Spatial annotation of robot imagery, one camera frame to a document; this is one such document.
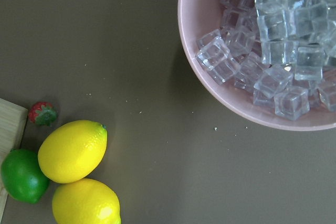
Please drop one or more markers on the red strawberry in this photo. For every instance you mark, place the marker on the red strawberry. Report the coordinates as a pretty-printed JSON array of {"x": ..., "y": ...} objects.
[{"x": 42, "y": 113}]

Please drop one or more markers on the wooden cutting board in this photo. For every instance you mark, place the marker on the wooden cutting board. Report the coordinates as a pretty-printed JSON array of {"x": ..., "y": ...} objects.
[{"x": 13, "y": 121}]

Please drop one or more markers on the yellow lemon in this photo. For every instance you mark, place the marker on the yellow lemon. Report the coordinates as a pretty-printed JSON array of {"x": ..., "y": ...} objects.
[
  {"x": 73, "y": 151},
  {"x": 85, "y": 201}
]

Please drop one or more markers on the pink bowl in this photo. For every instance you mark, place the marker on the pink bowl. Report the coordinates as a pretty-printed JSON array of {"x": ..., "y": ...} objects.
[{"x": 197, "y": 17}]

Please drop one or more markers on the clear ice cubes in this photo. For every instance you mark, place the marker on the clear ice cubes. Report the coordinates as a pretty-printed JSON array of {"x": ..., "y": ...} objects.
[{"x": 280, "y": 51}]

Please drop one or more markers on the green lime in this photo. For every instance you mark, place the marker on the green lime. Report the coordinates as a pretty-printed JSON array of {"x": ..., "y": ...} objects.
[{"x": 22, "y": 176}]

